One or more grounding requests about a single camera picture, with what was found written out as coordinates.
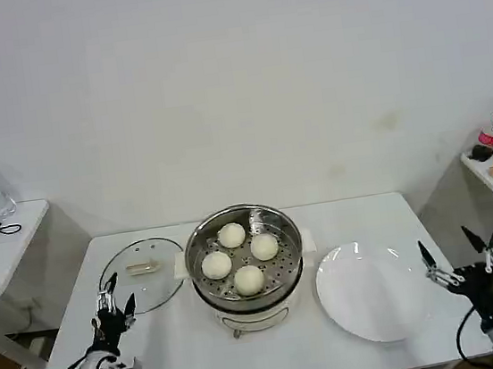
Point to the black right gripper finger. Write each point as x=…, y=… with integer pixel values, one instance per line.
x=492, y=260
x=439, y=273

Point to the round glass lid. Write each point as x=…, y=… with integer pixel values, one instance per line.
x=151, y=290

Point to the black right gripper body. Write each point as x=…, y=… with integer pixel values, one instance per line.
x=487, y=294

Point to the dark brown lump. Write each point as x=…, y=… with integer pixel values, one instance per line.
x=481, y=152

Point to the perforated steel steamer basket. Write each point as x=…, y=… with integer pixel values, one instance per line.
x=196, y=249

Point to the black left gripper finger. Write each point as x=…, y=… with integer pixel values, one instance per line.
x=130, y=311
x=106, y=298

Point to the white steamed bun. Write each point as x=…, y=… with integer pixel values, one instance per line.
x=231, y=235
x=249, y=279
x=264, y=246
x=216, y=265

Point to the white round plate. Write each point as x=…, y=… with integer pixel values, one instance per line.
x=367, y=291

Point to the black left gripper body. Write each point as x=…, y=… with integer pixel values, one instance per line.
x=110, y=327

